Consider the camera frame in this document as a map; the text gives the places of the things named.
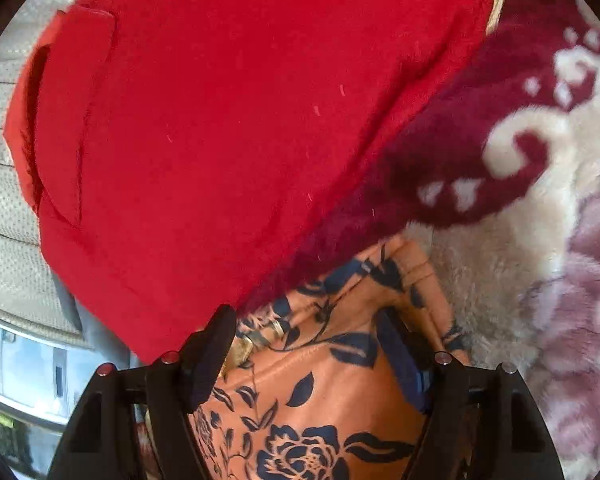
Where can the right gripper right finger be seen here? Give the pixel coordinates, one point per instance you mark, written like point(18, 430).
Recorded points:
point(479, 424)

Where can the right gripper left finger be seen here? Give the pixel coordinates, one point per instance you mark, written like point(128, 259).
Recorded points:
point(100, 440)

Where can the orange floral blouse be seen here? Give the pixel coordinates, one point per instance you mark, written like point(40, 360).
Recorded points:
point(310, 392)

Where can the dotted beige curtain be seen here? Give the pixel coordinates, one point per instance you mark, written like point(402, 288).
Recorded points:
point(28, 298)

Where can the floral plush blanket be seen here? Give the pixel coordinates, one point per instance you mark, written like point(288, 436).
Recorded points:
point(499, 178)

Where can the red folded garment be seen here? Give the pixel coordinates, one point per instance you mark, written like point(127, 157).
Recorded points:
point(176, 151)

